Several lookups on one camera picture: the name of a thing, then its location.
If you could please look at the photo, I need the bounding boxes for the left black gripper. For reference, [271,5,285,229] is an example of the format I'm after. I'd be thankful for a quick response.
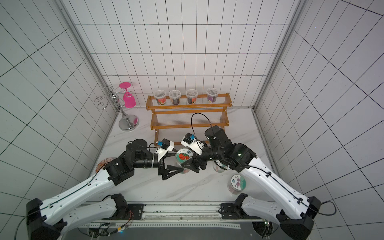
[134,153,184,180]

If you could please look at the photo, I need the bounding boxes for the jar with strawberry lid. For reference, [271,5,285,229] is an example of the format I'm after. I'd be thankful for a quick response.
[175,148,193,168]

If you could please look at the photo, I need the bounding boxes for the orange wooden three-tier shelf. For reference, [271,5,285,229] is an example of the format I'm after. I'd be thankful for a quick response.
[146,93,232,142]

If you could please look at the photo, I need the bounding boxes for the small clear seed container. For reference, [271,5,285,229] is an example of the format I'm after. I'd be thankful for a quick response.
[186,89,199,105]
[154,90,167,105]
[169,90,182,105]
[207,88,219,103]

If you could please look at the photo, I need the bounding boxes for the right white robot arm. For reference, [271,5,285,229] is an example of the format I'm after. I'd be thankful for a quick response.
[181,126,322,240]

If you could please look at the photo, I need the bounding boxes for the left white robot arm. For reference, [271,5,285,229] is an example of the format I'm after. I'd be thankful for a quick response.
[26,139,182,240]

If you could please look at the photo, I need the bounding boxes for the jar with pink flower lid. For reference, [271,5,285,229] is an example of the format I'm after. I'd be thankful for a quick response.
[227,175,247,195]

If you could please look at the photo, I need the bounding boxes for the chrome glass holder stand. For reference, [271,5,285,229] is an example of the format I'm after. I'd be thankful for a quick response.
[94,86,139,132]

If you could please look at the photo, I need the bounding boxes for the pink plastic wine glass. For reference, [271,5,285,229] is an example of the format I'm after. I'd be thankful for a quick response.
[119,82,136,109]

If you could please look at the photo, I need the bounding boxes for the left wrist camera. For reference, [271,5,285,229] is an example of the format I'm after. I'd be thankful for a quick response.
[155,139,175,161]

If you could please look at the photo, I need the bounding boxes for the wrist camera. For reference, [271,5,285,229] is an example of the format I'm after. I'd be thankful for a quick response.
[181,133,205,156]
[155,139,175,161]

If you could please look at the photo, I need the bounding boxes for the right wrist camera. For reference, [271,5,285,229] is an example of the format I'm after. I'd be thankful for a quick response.
[181,133,205,156]

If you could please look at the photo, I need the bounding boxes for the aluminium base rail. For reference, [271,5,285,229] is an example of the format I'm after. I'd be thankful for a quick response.
[53,200,310,240]

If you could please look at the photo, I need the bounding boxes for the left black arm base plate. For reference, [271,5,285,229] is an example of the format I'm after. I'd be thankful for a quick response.
[103,204,145,221]

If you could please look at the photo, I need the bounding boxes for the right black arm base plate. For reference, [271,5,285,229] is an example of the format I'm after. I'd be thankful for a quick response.
[218,204,261,220]

